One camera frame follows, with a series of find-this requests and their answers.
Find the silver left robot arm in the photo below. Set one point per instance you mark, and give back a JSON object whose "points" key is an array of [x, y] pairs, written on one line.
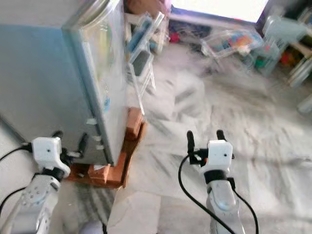
{"points": [[36, 204]]}

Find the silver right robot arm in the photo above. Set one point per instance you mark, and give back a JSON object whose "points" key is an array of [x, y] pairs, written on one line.
{"points": [[222, 204]]}

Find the small grey fridge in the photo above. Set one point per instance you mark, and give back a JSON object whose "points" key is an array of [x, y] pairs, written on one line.
{"points": [[39, 73]]}

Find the red brick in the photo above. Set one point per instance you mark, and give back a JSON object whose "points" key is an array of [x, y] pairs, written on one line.
{"points": [[135, 122], [105, 173]]}

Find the grey robot left leg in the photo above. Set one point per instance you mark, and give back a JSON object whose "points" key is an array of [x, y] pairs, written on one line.
{"points": [[91, 228]]}

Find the clear plastic bag colourful items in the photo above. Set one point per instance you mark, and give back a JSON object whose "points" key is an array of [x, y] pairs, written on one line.
{"points": [[234, 44]]}

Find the pale green plastic chair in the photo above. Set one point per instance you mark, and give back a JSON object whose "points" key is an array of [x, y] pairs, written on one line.
{"points": [[282, 31]]}

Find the bright window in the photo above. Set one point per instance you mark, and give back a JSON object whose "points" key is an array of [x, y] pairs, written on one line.
{"points": [[219, 9]]}

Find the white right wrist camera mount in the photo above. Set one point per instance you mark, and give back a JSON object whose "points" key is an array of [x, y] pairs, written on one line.
{"points": [[219, 153]]}

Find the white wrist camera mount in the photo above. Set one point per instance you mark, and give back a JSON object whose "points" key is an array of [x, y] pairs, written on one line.
{"points": [[219, 153], [48, 153]]}

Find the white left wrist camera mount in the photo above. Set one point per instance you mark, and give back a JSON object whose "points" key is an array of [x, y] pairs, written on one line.
{"points": [[48, 153]]}

